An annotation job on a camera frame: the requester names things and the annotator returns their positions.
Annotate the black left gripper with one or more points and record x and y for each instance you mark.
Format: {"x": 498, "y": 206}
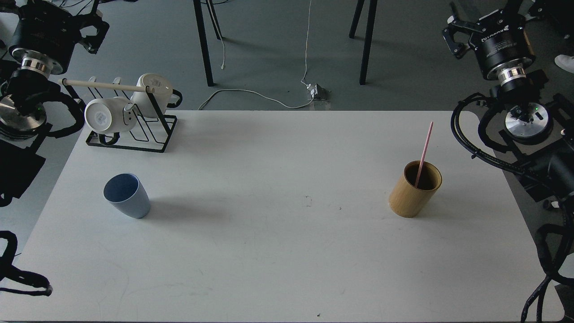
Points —
{"x": 49, "y": 31}

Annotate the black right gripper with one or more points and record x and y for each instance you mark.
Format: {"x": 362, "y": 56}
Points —
{"x": 502, "y": 42}

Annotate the pink chopstick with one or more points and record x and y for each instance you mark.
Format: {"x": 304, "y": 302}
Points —
{"x": 422, "y": 158}

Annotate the blue plastic cup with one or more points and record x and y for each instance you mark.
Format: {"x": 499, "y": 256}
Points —
{"x": 127, "y": 194}

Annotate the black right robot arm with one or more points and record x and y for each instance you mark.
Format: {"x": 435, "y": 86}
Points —
{"x": 540, "y": 136}

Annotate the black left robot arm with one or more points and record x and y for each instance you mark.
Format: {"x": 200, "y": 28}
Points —
{"x": 25, "y": 88}

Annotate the white mug front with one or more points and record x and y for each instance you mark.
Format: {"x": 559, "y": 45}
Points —
{"x": 110, "y": 115}

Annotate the white mug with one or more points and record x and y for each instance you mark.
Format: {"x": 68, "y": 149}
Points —
{"x": 110, "y": 115}
{"x": 162, "y": 91}

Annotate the white mug rear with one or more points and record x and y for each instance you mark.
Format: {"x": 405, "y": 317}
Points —
{"x": 162, "y": 91}

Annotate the black right table legs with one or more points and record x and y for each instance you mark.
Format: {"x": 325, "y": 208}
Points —
{"x": 369, "y": 30}

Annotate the black table legs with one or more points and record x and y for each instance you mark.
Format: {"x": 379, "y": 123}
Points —
{"x": 369, "y": 30}
{"x": 204, "y": 46}

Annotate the black left table legs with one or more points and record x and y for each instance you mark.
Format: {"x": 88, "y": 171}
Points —
{"x": 204, "y": 46}

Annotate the grey floor power socket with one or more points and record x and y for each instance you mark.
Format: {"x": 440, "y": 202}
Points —
{"x": 315, "y": 92}

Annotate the bamboo cylinder holder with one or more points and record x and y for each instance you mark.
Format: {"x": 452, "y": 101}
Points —
{"x": 413, "y": 191}

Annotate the black wire mug rack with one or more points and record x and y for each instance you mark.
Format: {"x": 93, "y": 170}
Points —
{"x": 149, "y": 134}

